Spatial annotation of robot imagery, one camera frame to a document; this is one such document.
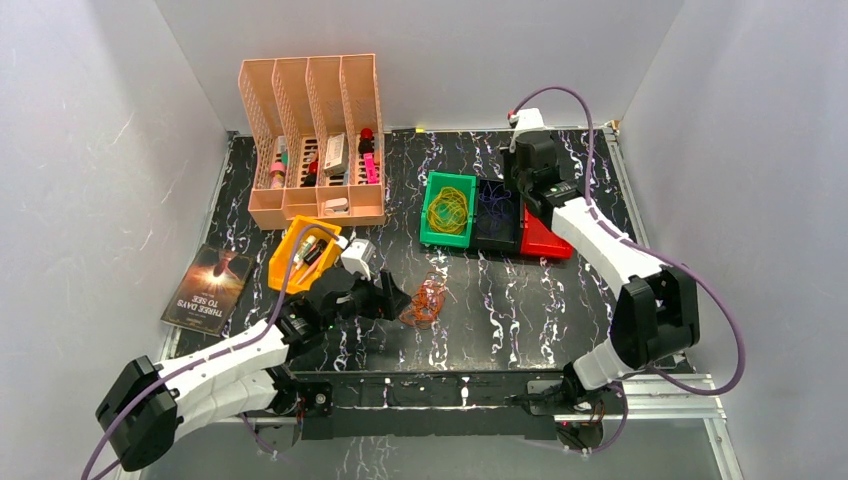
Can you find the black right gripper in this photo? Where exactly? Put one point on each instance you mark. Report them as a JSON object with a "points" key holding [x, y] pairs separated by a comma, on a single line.
{"points": [[510, 157]]}

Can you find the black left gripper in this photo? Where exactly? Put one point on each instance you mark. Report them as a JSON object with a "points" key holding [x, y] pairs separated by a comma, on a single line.
{"points": [[374, 296]]}

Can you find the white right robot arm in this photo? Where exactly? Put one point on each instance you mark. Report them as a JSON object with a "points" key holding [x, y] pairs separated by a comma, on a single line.
{"points": [[656, 312]]}

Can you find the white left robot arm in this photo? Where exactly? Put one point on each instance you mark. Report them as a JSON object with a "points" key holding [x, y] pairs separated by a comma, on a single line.
{"points": [[150, 406]]}

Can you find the black plastic bin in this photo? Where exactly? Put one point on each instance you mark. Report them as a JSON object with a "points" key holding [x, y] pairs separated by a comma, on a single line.
{"points": [[497, 220]]}

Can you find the red plastic bin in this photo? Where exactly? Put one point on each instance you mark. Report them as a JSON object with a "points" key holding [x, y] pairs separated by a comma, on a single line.
{"points": [[537, 240]]}

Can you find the black cylinder marker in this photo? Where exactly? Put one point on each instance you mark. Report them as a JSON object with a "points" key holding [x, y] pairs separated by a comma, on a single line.
{"points": [[314, 253]]}

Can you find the green plastic bin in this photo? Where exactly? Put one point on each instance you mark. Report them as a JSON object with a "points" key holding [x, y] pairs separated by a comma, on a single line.
{"points": [[447, 210]]}

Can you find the white glue stick tube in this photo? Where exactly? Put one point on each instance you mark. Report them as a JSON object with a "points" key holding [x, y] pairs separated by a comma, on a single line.
{"points": [[304, 248]]}

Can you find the white stapler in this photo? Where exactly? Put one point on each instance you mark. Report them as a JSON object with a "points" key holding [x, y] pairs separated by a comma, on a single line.
{"points": [[336, 206]]}

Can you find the yellow plastic bin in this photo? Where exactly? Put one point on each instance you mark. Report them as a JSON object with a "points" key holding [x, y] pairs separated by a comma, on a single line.
{"points": [[297, 277]]}

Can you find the pink highlighter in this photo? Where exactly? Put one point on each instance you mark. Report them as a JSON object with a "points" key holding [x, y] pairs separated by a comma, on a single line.
{"points": [[370, 168]]}

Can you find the white box in organizer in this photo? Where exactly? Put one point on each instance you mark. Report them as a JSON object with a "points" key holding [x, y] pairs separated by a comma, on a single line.
{"points": [[336, 155]]}

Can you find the red black stamp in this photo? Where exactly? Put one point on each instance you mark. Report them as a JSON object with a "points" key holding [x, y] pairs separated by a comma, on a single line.
{"points": [[366, 142]]}

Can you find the dark illustrated book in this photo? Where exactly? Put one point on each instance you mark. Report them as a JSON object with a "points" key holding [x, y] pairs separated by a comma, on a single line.
{"points": [[207, 295]]}

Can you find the peach desk file organizer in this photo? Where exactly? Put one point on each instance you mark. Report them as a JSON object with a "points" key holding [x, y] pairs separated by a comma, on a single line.
{"points": [[293, 105]]}

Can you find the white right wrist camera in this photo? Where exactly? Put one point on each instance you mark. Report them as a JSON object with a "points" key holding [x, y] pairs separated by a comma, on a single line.
{"points": [[526, 120]]}

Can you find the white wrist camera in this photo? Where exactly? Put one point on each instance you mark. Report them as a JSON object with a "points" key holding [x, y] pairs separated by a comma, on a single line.
{"points": [[357, 258], [526, 120]]}

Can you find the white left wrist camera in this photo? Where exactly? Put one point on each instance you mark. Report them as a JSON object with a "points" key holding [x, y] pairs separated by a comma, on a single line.
{"points": [[357, 258]]}

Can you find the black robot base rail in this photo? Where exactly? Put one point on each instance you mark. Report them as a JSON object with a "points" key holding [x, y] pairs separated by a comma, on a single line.
{"points": [[529, 404]]}

